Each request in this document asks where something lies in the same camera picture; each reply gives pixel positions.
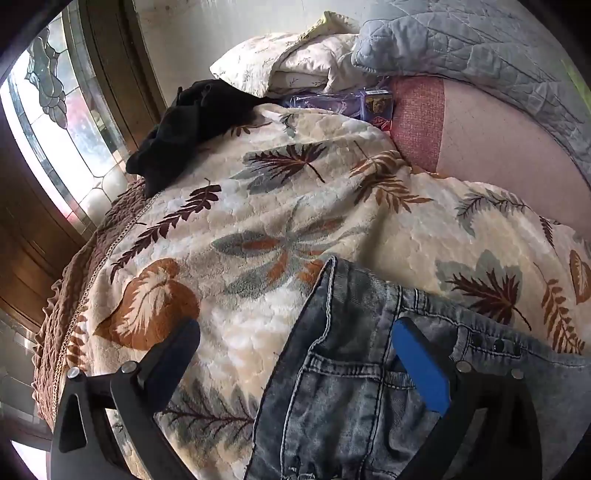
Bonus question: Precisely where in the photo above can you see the wooden window frame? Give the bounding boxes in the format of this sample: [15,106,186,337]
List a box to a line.
[0,0,169,333]

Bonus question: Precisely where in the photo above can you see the grey-blue quilt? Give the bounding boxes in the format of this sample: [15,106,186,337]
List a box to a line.
[351,0,591,167]

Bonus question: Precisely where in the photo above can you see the leaf-print fleece blanket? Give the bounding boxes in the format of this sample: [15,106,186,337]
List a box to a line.
[51,104,591,480]

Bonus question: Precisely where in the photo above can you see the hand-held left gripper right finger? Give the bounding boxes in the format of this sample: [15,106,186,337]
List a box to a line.
[392,316,544,480]

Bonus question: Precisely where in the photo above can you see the white floral pillow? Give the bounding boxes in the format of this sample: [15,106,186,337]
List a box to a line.
[210,11,370,99]

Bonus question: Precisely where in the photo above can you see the black cloth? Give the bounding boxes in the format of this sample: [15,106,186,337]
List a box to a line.
[126,78,259,197]

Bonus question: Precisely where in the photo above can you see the stained glass window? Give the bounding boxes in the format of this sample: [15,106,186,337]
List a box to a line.
[0,11,136,223]

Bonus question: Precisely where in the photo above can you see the small printed box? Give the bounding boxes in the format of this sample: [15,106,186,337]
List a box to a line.
[362,89,396,136]

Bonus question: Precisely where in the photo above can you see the blue denim pants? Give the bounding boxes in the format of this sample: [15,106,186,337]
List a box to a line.
[244,256,591,480]

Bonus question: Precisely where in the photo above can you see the brown quilted bedspread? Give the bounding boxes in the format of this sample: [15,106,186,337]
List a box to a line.
[31,178,153,430]

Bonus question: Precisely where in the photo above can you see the clear plastic packaging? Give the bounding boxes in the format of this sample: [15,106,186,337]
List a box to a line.
[281,89,366,121]

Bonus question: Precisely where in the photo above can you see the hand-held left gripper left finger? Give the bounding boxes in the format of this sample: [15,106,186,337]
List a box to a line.
[46,318,201,480]

